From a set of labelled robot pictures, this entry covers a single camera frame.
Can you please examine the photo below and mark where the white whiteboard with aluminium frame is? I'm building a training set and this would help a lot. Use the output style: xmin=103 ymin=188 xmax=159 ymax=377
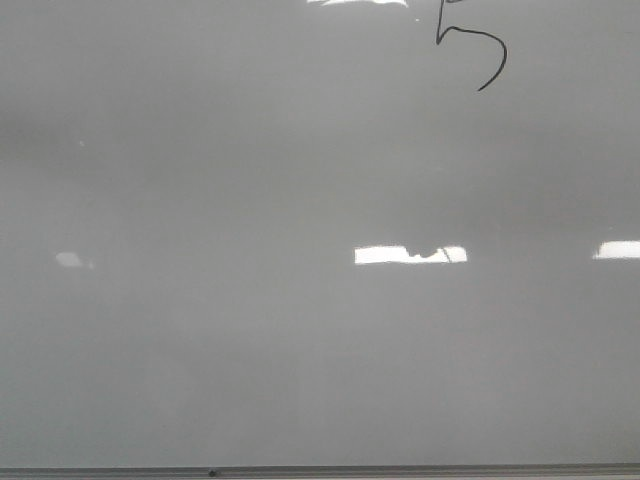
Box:
xmin=1 ymin=1 xmax=639 ymax=467

